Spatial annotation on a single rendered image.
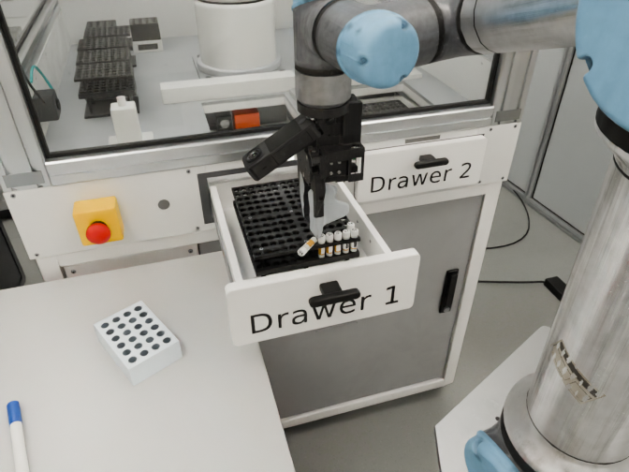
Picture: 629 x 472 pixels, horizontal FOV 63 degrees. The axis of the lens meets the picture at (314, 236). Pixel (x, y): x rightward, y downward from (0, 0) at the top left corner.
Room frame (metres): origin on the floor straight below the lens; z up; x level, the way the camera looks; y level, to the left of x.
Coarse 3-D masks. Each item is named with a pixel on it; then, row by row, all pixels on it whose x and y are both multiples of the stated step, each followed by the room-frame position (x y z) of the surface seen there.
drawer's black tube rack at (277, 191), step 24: (240, 192) 0.82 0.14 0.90; (264, 192) 0.82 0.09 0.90; (288, 192) 0.83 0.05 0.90; (240, 216) 0.78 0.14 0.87; (264, 216) 0.74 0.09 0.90; (288, 216) 0.78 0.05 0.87; (264, 240) 0.72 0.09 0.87; (288, 240) 0.68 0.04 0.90; (264, 264) 0.64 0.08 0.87; (288, 264) 0.64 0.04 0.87; (312, 264) 0.65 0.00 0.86
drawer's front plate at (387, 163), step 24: (432, 144) 0.96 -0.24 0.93; (456, 144) 0.98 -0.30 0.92; (480, 144) 0.99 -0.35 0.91; (360, 168) 0.91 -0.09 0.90; (384, 168) 0.93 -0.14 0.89; (408, 168) 0.95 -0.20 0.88; (432, 168) 0.96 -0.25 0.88; (456, 168) 0.98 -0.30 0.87; (480, 168) 1.00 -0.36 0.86; (360, 192) 0.92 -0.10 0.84; (384, 192) 0.93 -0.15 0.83; (408, 192) 0.95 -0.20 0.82
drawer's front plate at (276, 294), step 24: (336, 264) 0.57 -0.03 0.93; (360, 264) 0.57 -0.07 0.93; (384, 264) 0.58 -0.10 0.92; (408, 264) 0.59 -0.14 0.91; (240, 288) 0.52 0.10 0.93; (264, 288) 0.53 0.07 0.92; (288, 288) 0.54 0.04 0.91; (312, 288) 0.55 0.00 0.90; (360, 288) 0.57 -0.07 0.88; (384, 288) 0.58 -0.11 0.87; (408, 288) 0.60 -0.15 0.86; (240, 312) 0.52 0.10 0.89; (264, 312) 0.53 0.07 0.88; (288, 312) 0.54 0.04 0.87; (312, 312) 0.55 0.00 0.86; (336, 312) 0.56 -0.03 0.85; (360, 312) 0.57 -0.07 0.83; (384, 312) 0.59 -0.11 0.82; (240, 336) 0.52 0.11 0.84; (264, 336) 0.53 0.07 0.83
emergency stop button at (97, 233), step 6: (90, 228) 0.72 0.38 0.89; (96, 228) 0.72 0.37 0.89; (102, 228) 0.72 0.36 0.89; (108, 228) 0.73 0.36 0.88; (90, 234) 0.71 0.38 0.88; (96, 234) 0.72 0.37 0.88; (102, 234) 0.72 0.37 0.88; (108, 234) 0.72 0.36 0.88; (90, 240) 0.71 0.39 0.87; (96, 240) 0.71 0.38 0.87; (102, 240) 0.72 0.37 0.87; (108, 240) 0.72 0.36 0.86
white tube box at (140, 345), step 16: (144, 304) 0.63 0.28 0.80; (112, 320) 0.59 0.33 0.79; (128, 320) 0.59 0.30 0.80; (144, 320) 0.59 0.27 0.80; (112, 336) 0.56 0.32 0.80; (128, 336) 0.56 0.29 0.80; (144, 336) 0.56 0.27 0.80; (160, 336) 0.56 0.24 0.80; (112, 352) 0.53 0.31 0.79; (128, 352) 0.53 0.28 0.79; (144, 352) 0.53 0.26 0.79; (160, 352) 0.53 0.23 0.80; (176, 352) 0.54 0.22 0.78; (128, 368) 0.49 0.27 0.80; (144, 368) 0.51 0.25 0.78; (160, 368) 0.52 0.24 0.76
